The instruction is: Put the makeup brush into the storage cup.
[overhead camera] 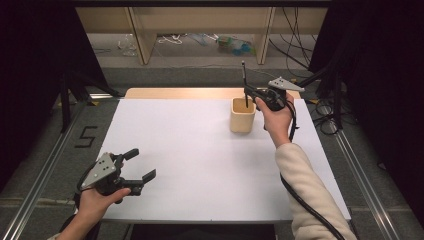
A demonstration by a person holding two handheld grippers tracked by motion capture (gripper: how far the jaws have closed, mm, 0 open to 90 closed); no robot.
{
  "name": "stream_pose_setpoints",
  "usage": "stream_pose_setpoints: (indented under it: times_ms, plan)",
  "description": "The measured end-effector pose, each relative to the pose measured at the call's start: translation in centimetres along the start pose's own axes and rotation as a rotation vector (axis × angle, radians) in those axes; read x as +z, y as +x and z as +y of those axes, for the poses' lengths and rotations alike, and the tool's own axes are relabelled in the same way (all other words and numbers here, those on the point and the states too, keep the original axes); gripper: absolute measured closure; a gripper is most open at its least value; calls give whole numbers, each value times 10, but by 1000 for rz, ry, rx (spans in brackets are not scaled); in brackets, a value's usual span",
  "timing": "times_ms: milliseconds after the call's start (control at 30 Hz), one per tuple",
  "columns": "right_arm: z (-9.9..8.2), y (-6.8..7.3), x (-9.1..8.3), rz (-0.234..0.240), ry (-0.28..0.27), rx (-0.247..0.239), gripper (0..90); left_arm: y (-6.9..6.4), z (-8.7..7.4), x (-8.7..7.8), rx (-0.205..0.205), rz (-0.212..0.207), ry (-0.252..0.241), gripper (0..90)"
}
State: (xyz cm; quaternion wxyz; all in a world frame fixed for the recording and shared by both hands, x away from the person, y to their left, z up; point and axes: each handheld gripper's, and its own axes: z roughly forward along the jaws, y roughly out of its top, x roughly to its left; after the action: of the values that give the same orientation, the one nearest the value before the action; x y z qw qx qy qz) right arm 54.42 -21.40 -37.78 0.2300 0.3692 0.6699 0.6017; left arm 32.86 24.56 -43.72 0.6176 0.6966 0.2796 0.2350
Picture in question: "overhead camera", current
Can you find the aluminium floor rail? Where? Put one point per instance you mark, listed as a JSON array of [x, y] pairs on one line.
[[40, 186], [363, 180]]

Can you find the black pen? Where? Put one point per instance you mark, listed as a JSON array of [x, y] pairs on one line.
[[244, 73]]

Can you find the black metal stand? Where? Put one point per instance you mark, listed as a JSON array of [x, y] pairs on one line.
[[65, 103], [337, 100]]

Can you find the beige wooden desk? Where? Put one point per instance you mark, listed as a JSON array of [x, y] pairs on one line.
[[200, 20]]

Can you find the person's right hand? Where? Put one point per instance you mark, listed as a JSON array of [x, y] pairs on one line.
[[279, 121]]

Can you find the green and blue plastic packets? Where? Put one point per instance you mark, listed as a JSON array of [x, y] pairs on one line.
[[235, 45]]

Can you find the beige square pen holder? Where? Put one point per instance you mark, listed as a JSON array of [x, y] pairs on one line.
[[242, 122]]

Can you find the black curtain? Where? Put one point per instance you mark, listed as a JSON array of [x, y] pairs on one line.
[[383, 83], [30, 66]]

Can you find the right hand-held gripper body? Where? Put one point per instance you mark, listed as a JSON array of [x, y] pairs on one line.
[[274, 98]]

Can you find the person's left hand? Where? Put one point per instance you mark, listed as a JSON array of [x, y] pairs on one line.
[[93, 204]]

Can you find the white board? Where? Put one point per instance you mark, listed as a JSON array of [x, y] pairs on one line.
[[200, 173]]

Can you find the clear plastic bag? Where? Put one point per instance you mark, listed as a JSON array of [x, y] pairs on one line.
[[128, 45]]

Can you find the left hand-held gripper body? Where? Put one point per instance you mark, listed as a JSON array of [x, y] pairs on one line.
[[101, 170]]

